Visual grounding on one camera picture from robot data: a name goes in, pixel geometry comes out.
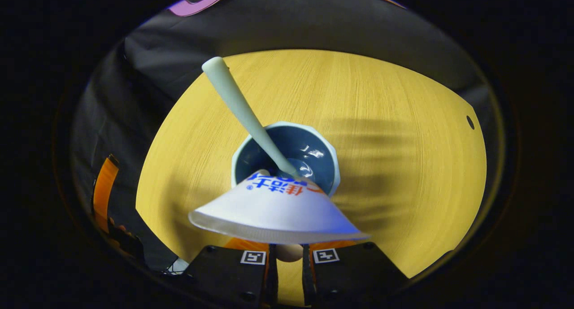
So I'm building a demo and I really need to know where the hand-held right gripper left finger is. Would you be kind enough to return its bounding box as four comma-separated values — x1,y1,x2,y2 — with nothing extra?
184,244,278,309

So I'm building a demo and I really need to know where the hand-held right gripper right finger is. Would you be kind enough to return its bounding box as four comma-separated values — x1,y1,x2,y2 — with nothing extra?
301,242,411,309

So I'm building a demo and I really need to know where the white toothpaste tube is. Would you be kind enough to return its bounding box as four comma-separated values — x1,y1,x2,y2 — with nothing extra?
188,169,370,244

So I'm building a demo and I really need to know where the light blue cup wooden handle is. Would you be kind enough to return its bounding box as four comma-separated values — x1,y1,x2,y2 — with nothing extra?
231,121,341,262

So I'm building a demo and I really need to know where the pale green toothbrush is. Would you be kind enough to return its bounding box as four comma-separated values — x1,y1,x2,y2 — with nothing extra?
202,57,296,175

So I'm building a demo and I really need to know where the black backdrop cloth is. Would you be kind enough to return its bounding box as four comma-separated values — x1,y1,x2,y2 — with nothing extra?
70,0,494,274

